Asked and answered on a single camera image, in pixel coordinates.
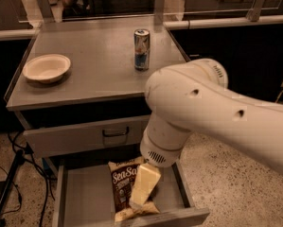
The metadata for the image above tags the middle grey metal post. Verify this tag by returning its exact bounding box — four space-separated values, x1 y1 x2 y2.
154 0 165 25

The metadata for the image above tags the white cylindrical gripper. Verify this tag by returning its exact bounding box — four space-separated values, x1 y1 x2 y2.
130 113 191 206

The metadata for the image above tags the grey open middle drawer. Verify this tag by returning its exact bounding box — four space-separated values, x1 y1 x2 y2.
51 148 211 227

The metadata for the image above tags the white paper bowl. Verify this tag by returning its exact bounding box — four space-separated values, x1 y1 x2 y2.
22 54 71 84

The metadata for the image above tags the white horizontal rail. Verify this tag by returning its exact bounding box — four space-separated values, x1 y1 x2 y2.
164 15 283 30

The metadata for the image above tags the right grey metal post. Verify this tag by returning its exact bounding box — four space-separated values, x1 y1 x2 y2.
246 0 265 22

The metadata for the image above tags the left grey metal post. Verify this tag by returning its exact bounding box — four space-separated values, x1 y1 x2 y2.
36 0 55 23

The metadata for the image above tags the silver blue energy drink can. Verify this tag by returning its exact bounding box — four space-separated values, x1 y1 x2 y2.
133 28 150 71

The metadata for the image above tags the black floor cable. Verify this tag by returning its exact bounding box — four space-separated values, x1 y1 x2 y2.
0 131 58 227

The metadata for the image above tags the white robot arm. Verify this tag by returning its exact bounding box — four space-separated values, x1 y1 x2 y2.
130 59 283 209

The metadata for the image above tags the black tripod leg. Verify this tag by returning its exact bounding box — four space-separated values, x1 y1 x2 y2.
0 150 24 215

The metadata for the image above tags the grey metal post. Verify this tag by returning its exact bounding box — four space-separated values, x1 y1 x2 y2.
36 0 55 23
246 0 265 22
154 0 165 25

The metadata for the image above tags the brown sea salt chip bag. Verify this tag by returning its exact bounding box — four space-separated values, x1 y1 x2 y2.
108 156 160 222

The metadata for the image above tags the black drawer handle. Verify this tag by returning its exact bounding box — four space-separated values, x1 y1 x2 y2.
102 127 130 137

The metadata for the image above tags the grey top drawer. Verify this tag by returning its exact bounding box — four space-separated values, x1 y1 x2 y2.
24 115 150 158

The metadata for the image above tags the grey metal drawer cabinet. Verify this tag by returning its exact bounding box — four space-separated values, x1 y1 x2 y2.
3 15 192 163

